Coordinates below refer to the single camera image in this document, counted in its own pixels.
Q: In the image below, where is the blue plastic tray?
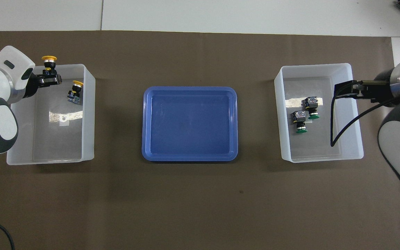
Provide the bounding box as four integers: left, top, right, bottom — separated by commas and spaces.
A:
142, 86, 239, 162

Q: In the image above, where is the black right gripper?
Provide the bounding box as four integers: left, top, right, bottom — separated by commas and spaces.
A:
337, 79, 395, 104

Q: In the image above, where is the brown paper table mat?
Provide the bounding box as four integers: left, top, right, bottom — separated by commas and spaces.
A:
0, 31, 400, 250

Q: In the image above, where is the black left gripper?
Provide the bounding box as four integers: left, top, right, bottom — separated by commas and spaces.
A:
26, 74, 63, 98

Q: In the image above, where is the yellow push button switch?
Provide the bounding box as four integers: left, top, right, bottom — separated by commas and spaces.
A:
67, 80, 84, 105
41, 55, 58, 78

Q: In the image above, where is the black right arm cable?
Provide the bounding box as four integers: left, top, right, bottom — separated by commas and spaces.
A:
330, 81, 400, 148

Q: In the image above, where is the translucent white plastic box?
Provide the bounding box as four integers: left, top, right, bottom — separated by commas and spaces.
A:
274, 63, 364, 164
6, 64, 96, 166

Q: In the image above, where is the green push button switch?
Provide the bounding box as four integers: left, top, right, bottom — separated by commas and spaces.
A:
292, 110, 308, 134
302, 97, 320, 120

